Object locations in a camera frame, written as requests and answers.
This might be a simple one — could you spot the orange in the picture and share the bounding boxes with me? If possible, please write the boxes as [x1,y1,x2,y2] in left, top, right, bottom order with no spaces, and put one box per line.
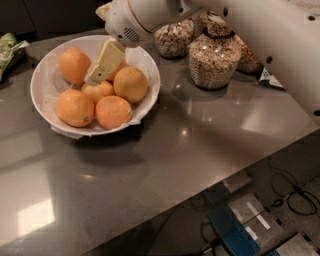
[81,81,115,104]
[95,95,132,129]
[58,48,91,85]
[56,89,95,127]
[106,59,127,83]
[113,66,149,103]

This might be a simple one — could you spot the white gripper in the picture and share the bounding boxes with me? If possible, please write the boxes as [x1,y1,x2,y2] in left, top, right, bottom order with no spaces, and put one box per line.
[87,0,157,84]

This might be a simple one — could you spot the blue robot base part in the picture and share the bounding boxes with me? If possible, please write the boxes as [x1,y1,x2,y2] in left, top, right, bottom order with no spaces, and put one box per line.
[207,203,281,256]

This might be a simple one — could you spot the left glass cereal jar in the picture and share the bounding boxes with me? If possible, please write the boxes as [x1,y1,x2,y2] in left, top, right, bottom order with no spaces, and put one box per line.
[154,19,195,59]

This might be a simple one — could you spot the black cable on floor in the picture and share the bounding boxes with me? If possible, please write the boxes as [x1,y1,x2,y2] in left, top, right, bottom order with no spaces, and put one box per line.
[268,156,320,217]

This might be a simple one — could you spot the right glass cereal jar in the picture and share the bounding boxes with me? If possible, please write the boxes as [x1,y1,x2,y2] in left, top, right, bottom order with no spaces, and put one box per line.
[234,35,263,74]

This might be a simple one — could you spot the white paper bowl liner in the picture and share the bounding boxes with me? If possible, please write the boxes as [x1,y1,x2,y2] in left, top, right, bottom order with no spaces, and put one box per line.
[39,37,158,140]

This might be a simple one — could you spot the glass cereal jar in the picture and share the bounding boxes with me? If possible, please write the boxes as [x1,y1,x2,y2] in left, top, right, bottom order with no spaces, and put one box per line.
[154,19,195,59]
[234,35,263,74]
[188,11,241,90]

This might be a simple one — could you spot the grey metal base plate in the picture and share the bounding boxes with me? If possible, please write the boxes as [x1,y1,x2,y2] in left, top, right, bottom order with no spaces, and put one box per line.
[224,194,320,256]

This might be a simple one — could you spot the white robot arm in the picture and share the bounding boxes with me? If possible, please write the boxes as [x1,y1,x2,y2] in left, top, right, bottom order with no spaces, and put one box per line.
[96,0,320,123]

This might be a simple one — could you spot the white bowl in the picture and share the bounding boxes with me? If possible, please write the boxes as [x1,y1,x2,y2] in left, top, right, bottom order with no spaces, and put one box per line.
[30,34,161,138]

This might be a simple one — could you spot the front glass cereal jar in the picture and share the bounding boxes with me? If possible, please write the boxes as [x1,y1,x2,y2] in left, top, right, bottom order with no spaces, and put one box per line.
[188,11,241,90]

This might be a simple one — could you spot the white allergen info card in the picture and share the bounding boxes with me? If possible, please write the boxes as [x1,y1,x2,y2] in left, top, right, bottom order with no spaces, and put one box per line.
[258,67,285,90]

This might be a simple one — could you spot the green snack packet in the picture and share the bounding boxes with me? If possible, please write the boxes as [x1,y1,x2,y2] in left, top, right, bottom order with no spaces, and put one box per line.
[0,33,29,82]

